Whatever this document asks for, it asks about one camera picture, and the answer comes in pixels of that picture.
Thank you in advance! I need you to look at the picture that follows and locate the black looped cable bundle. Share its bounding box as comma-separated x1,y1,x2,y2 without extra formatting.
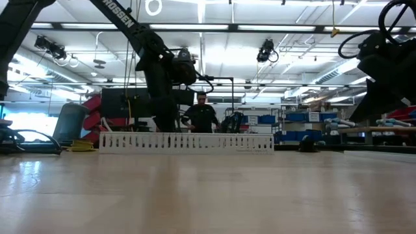
0,119,64,155

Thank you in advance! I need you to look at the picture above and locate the grey foam roll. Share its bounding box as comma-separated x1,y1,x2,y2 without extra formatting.
324,117,358,130
376,118,408,128

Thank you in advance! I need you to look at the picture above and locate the white slotted cable raceway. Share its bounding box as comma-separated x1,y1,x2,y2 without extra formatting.
99,131,275,155

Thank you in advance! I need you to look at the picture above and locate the black monitor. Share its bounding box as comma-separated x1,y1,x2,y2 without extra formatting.
100,88,153,120

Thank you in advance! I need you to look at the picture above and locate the black ceiling-mounted device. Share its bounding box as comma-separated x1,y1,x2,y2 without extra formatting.
34,34,68,61

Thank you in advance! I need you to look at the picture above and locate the black overhead camera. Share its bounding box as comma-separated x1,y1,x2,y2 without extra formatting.
256,38,280,64

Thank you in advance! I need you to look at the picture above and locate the hanging yellow-tipped cord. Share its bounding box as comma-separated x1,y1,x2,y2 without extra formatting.
330,0,341,39

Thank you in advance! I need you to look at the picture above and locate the person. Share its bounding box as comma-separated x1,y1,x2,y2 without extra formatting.
181,91,221,133

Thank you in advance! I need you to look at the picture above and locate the black aluminium frame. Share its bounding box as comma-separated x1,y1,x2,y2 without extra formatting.
274,144,416,154

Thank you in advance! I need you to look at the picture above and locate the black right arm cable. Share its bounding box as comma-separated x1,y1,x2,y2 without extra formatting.
337,0,416,60

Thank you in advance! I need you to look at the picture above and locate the red zigzag panel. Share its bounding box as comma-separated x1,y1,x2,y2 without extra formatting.
81,94,103,144

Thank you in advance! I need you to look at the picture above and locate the yellow wire spool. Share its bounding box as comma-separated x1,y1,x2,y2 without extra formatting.
66,138,98,153

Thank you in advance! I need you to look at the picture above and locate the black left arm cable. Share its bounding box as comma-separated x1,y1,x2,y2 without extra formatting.
187,70,215,95

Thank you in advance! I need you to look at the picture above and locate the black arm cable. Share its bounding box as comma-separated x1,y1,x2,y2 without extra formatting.
187,70,215,95
337,0,416,60

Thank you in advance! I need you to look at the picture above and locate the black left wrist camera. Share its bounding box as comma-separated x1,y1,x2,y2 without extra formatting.
171,47,198,86

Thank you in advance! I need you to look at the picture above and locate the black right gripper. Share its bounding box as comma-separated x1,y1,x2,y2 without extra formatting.
350,32,416,123

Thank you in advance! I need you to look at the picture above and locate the tall black station frame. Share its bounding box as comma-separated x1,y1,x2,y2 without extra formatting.
177,75,235,133

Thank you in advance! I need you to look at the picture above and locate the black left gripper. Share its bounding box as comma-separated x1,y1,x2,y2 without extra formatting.
136,42,196,133

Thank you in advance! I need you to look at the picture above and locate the white ring lamp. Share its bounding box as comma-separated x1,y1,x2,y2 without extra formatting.
145,0,163,16

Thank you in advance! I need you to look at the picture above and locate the red storage bin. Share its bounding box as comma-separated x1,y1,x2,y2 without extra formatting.
386,105,416,121

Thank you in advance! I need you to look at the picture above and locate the wooden workbench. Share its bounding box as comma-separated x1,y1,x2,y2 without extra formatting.
337,125,416,146

